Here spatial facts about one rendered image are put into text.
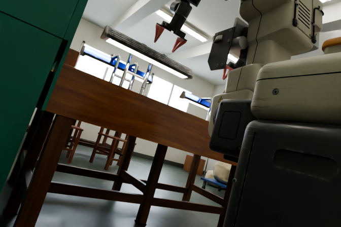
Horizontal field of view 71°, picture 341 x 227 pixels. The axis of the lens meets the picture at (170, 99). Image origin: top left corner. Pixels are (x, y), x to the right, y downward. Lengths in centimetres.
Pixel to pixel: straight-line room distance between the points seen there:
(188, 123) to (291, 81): 79
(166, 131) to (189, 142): 15
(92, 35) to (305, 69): 639
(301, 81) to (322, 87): 4
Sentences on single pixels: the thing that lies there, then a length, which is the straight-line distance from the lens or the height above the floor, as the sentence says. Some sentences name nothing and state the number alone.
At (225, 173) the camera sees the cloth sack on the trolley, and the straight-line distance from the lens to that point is 425.
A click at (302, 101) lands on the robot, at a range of 45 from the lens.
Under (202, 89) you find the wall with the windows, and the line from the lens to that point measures 818.
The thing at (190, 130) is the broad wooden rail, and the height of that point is 69.
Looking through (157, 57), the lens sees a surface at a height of 107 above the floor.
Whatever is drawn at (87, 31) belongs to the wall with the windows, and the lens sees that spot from 669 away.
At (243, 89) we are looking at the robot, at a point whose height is 81.
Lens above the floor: 59
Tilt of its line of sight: 10 degrees up
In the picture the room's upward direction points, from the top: 16 degrees clockwise
